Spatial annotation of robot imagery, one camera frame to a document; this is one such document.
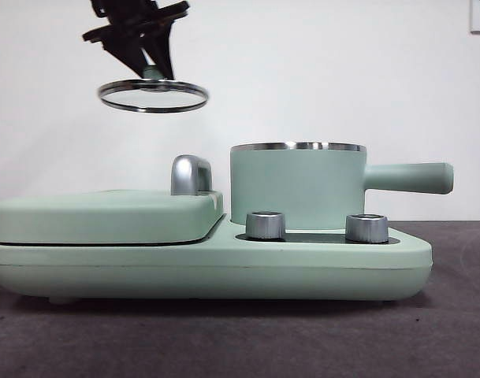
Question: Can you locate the chrome griddle lid handle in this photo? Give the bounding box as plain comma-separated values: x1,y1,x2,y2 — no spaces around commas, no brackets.
170,155,214,197

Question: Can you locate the mint green breakfast machine base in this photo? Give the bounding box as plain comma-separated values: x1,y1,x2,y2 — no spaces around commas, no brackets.
0,214,433,305

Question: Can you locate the glass pot lid green knob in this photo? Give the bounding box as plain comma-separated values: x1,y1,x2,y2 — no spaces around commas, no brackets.
97,65,209,114

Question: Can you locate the mint green pot with handle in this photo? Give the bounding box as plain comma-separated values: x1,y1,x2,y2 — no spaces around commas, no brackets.
229,141,455,232

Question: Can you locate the silver control knob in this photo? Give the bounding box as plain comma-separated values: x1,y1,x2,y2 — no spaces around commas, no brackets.
244,211,287,240
344,213,389,243

